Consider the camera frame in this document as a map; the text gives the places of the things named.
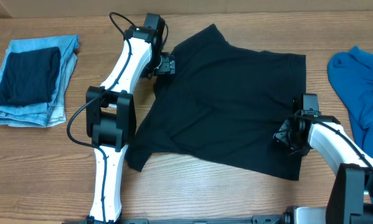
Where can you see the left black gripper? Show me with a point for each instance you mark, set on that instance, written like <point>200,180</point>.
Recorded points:
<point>167,64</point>

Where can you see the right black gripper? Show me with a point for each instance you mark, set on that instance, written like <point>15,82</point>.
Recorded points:
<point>283,134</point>

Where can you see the black t-shirt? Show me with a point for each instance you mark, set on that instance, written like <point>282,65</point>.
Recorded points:
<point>223,104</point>

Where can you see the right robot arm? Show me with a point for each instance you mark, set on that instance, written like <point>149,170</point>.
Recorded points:
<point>351,199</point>

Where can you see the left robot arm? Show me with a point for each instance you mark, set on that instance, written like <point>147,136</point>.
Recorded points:
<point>110,111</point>

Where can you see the blue t-shirt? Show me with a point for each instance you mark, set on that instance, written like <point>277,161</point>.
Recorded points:
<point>351,76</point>

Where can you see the folded light blue jeans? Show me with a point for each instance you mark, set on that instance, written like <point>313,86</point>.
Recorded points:
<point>42,115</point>

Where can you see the folded dark navy shirt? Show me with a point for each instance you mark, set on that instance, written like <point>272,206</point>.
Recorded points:
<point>30,77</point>

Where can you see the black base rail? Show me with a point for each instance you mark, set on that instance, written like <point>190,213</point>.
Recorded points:
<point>256,219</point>

